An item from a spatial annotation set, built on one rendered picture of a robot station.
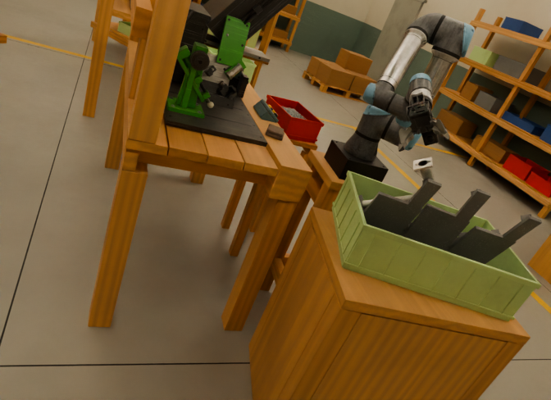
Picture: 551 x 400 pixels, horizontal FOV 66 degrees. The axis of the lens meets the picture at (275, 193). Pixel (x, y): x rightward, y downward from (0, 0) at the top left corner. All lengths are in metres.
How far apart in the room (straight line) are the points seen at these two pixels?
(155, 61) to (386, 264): 0.95
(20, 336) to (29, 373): 0.18
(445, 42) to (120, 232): 1.44
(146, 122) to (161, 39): 0.27
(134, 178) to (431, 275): 1.04
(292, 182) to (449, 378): 0.88
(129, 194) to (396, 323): 0.99
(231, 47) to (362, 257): 1.17
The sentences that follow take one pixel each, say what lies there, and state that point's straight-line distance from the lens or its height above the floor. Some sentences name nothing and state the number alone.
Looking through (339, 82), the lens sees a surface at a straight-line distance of 8.19.
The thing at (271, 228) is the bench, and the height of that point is 0.61.
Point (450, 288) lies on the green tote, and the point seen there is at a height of 0.84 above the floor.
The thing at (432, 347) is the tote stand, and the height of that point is 0.67.
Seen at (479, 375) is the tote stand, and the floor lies 0.59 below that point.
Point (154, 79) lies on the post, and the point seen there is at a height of 1.10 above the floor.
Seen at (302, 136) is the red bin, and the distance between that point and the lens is 2.29.
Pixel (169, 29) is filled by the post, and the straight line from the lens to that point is 1.39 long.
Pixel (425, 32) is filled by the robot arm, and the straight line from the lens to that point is 1.87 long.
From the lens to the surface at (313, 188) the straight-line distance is 2.00.
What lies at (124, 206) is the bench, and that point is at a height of 0.61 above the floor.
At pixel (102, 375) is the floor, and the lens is 1.88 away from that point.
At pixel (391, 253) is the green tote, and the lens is 1.38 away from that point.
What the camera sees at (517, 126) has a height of 0.85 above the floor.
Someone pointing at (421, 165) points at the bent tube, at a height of 1.16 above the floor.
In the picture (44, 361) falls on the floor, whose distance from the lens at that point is 1.91.
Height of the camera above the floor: 1.49
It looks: 25 degrees down
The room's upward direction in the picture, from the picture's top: 22 degrees clockwise
